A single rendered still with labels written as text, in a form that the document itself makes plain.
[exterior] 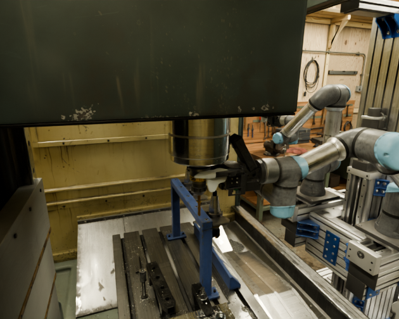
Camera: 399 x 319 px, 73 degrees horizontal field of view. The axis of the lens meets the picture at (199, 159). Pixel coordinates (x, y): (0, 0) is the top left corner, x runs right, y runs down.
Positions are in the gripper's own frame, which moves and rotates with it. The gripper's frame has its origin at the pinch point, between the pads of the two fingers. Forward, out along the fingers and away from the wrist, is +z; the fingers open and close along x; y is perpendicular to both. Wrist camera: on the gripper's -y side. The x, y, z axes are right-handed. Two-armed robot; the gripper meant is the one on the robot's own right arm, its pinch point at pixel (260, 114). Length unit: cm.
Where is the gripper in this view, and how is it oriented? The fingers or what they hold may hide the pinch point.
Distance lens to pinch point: 214.7
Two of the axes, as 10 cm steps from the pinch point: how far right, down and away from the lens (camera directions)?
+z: -6.0, -2.2, 7.7
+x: 7.9, -2.9, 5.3
